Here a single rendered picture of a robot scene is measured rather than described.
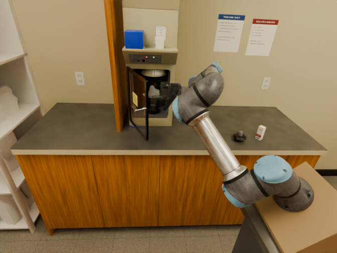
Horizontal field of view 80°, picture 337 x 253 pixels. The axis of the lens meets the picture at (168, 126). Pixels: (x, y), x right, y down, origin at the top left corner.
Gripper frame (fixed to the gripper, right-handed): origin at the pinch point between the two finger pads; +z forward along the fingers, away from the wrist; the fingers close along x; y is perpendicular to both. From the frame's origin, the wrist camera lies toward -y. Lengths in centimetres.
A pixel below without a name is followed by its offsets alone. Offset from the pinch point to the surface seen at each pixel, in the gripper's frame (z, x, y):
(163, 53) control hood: -10.1, -12.9, 20.8
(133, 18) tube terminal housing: 7.5, -23.1, 37.9
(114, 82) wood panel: 20.0, -14.1, 2.4
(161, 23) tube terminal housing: -8.7, -23.1, 35.8
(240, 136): -64, -4, -30
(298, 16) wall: -118, -66, 43
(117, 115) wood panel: 20.0, -14.1, -20.8
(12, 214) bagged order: 110, -3, -107
